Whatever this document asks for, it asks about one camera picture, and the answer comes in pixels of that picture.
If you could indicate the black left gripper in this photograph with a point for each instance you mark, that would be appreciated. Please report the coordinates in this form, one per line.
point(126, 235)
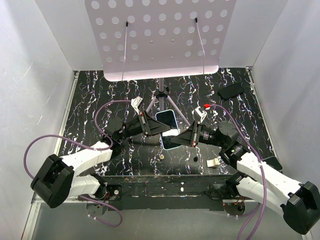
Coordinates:
point(149, 126)

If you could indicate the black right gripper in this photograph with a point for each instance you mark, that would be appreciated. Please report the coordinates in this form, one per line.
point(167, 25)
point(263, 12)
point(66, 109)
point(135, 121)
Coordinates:
point(188, 137)

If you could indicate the light blue phone case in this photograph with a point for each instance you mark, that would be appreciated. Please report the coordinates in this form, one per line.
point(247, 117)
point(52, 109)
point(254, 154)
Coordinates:
point(176, 120)

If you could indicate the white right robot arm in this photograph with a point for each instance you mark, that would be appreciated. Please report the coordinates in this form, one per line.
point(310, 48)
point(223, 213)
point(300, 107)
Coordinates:
point(298, 203)

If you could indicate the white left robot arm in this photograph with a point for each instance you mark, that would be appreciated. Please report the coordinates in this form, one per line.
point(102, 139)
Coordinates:
point(60, 177)

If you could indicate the black phone case on table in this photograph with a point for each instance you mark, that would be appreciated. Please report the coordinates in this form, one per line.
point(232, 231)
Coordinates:
point(231, 91)

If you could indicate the small white beige block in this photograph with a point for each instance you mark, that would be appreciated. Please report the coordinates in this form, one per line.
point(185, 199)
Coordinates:
point(213, 163)

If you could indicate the black device at right edge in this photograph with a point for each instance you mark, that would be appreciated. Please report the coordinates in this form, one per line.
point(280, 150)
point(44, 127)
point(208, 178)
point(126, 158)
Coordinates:
point(273, 162)

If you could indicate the white perforated music stand desk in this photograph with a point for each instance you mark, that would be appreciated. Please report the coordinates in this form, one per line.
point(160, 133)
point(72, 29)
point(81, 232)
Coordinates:
point(147, 39)

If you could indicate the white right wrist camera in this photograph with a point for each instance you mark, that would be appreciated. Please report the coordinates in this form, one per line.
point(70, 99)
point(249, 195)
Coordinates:
point(200, 114)

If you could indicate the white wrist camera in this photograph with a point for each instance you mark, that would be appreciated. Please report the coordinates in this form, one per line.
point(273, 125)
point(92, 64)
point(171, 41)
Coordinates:
point(200, 114)
point(136, 103)

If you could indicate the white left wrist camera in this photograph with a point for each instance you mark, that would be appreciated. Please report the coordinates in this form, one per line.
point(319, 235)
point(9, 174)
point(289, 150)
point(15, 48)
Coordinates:
point(136, 103)

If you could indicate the black metal base plate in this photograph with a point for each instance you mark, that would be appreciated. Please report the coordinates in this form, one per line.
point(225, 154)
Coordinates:
point(173, 192)

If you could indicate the aluminium frame rail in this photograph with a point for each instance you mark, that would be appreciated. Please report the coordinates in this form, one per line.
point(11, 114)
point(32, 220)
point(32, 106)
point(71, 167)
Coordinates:
point(36, 203)

